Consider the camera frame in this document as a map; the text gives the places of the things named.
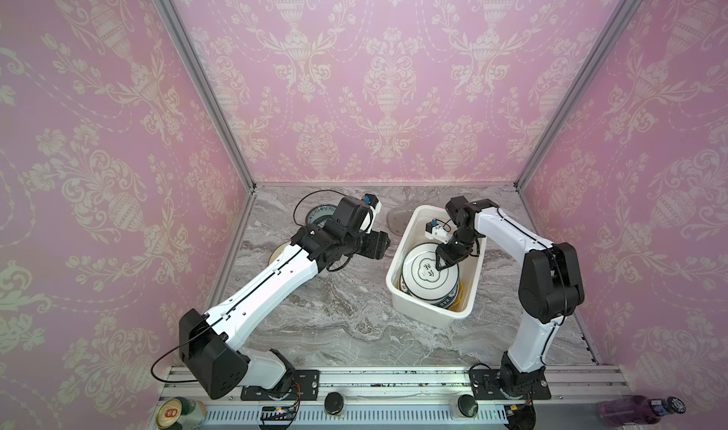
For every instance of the cream plate with leaf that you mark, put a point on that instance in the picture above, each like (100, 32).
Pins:
(278, 252)

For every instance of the yellow polka dot plate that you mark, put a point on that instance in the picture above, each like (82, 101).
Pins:
(459, 297)

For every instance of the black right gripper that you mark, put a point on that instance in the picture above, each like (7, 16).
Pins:
(447, 258)

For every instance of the purple drink bottle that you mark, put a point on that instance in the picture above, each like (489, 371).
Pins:
(638, 410)

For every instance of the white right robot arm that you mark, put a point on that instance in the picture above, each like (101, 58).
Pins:
(550, 287)

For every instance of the small dark green plate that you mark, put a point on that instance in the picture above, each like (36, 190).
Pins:
(318, 215)

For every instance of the white plastic bin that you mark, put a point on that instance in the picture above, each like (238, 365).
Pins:
(418, 289)

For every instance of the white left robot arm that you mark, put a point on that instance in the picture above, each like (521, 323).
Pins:
(212, 343)

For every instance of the green drink can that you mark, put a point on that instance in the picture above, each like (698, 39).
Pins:
(180, 413)

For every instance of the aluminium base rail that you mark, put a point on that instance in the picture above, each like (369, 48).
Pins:
(406, 398)

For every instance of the clear glass plate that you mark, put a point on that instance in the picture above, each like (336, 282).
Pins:
(398, 220)

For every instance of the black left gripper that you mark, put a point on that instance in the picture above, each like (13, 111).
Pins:
(378, 244)

